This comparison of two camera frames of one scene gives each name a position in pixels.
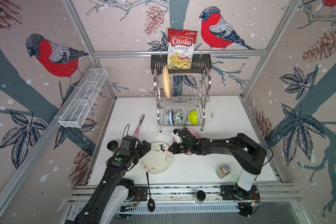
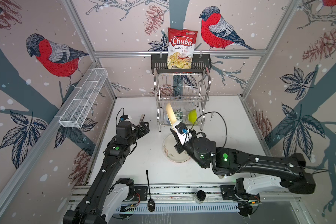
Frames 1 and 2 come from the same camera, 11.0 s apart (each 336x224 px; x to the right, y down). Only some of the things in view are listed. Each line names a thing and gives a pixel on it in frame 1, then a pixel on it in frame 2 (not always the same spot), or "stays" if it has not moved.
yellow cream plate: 166,81 -> 171,114
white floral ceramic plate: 158,160 -> 171,153
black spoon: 150,204 stays
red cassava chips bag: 180,44 stays
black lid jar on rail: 200,197 stays
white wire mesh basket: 74,115 stays
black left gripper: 143,150 -> 141,132
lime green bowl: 192,116 stays
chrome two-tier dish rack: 181,98 stays
